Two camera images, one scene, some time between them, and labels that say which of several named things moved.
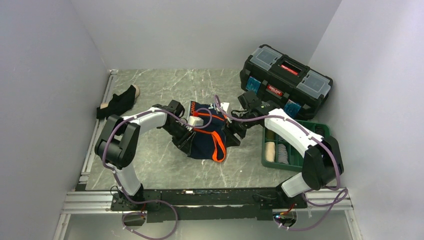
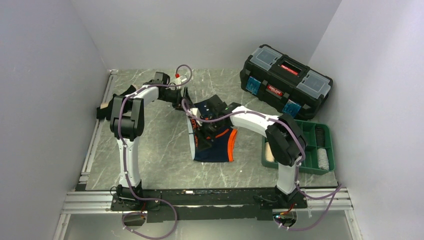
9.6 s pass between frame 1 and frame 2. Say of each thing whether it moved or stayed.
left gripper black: moved
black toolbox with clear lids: stayed
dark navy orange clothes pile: moved
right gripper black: moved
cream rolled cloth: stayed
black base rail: stayed
